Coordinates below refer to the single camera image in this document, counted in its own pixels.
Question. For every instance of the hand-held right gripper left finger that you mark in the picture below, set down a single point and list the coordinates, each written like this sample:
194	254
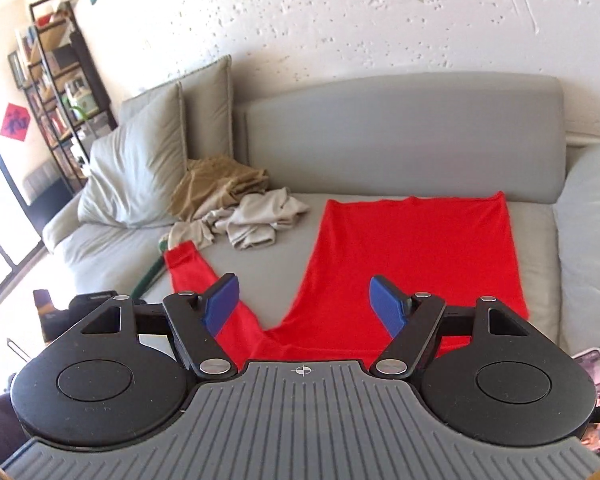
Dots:
222	301

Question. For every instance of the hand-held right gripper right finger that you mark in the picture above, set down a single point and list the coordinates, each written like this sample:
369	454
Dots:
387	305

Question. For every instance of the red shirt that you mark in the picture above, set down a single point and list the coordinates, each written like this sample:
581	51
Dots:
410	255

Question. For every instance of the beige crumpled garment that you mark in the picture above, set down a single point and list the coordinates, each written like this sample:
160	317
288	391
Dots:
260	220

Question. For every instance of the tan crumpled pants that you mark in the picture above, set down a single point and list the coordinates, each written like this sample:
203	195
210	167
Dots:
220	180

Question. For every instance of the grey square pillow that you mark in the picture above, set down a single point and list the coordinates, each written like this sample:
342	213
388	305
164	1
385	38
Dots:
135	165
210	110

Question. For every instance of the grey sofa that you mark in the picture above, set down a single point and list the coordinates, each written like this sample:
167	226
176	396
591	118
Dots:
405	135

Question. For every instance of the light grey pillow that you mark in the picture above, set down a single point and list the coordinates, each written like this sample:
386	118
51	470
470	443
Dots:
592	240

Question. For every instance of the smartphone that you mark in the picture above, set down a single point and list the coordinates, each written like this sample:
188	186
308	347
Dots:
596	375

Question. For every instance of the black metal bookshelf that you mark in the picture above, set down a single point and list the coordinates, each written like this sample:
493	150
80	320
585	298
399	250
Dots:
55	85

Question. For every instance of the red diamond wall decoration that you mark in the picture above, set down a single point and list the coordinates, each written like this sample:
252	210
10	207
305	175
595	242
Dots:
14	122

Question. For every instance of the small framed wall picture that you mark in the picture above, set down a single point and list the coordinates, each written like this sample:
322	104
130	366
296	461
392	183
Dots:
16	70

